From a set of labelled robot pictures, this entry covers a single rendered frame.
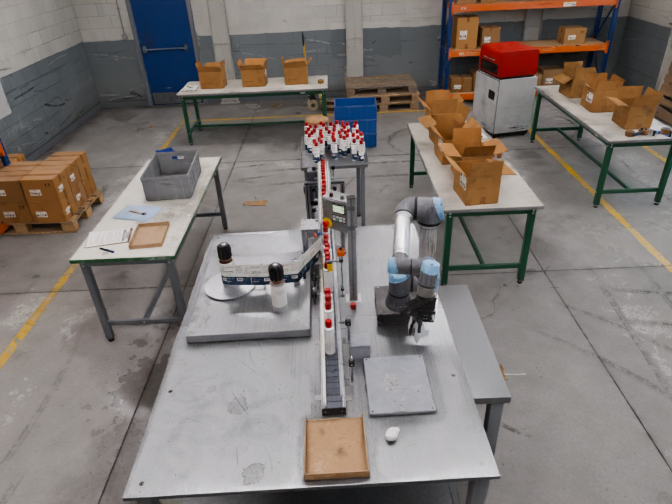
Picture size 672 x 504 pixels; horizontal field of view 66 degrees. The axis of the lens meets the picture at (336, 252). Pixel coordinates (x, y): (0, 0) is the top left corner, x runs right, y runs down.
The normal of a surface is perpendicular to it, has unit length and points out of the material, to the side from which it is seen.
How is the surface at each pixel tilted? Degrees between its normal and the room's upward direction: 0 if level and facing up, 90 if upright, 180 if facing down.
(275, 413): 0
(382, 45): 90
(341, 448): 0
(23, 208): 89
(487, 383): 0
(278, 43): 90
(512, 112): 90
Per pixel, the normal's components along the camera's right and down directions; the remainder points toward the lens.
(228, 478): -0.04, -0.85
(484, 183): 0.11, 0.54
